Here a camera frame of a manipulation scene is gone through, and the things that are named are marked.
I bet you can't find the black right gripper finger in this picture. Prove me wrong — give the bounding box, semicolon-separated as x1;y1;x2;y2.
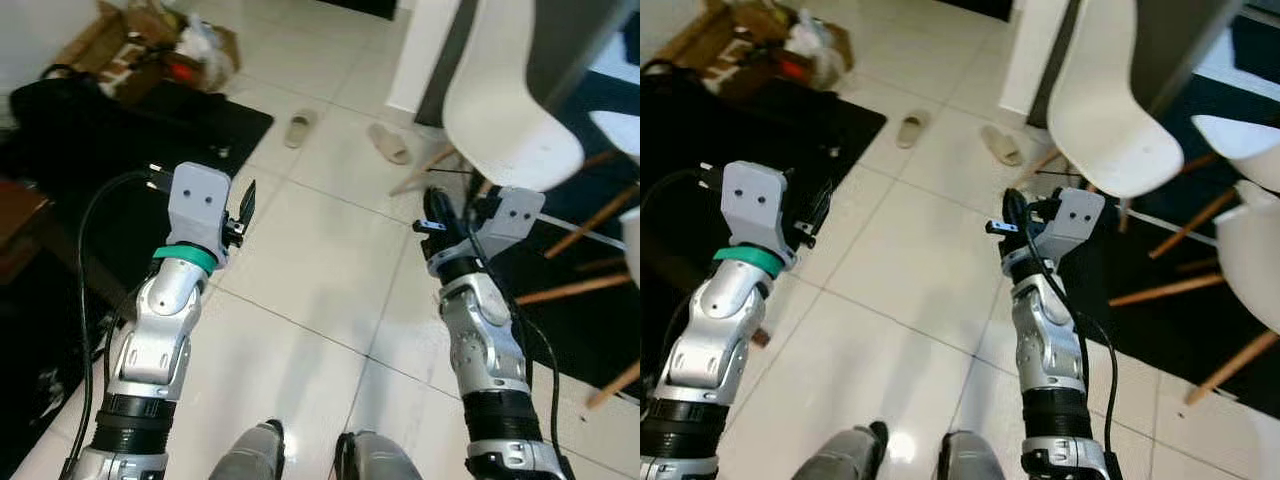
422;187;454;242
998;187;1029;242

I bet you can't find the beige slipper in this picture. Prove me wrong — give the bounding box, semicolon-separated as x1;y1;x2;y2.
896;109;932;150
283;109;320;150
366;122;414;167
979;124;1025;167

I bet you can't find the black floor mat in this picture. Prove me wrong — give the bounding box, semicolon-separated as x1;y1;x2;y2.
640;74;889;381
0;78;274;471

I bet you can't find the white chair with wooden legs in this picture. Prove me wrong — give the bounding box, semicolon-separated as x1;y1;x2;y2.
1150;113;1280;259
515;205;641;409
1010;0;1187;233
388;0;587;199
545;110;641;259
1108;180;1280;406

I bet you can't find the dark rug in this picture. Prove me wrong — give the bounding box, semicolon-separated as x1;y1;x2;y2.
478;68;641;393
1058;20;1280;393

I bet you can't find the white plastic bag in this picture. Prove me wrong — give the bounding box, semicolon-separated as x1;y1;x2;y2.
784;8;853;89
178;12;239;89

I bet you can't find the black bag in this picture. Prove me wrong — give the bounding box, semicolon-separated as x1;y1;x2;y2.
640;58;723;171
6;64;113;186

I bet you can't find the brown cardboard box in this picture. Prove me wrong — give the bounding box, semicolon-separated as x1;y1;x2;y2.
658;0;857;103
48;0;242;105

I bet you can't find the brown wooden furniture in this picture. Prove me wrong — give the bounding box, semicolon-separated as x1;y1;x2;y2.
0;178;53;287

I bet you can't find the dark grey table leg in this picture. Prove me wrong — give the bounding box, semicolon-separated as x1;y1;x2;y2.
1148;0;1253;113
524;0;641;113

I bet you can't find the grey right robot leg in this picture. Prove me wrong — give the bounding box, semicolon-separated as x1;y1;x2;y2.
936;430;1023;480
334;430;423;480

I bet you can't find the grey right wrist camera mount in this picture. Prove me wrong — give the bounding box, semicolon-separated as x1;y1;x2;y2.
1040;186;1107;247
480;186;547;251

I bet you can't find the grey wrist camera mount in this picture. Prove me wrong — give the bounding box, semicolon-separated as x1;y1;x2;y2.
480;186;547;251
719;160;793;265
166;162;234;267
1040;186;1107;247

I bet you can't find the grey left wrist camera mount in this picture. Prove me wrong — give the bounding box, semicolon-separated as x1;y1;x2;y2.
719;160;793;265
166;162;234;267

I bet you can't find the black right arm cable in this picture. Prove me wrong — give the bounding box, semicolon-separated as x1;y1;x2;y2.
462;198;563;441
1020;205;1121;451

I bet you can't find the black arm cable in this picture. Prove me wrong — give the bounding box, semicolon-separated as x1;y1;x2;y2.
640;164;723;301
62;165;169;480
1020;205;1121;451
462;198;563;441

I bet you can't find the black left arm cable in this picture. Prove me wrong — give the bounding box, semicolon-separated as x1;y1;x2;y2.
640;164;723;301
62;165;169;480

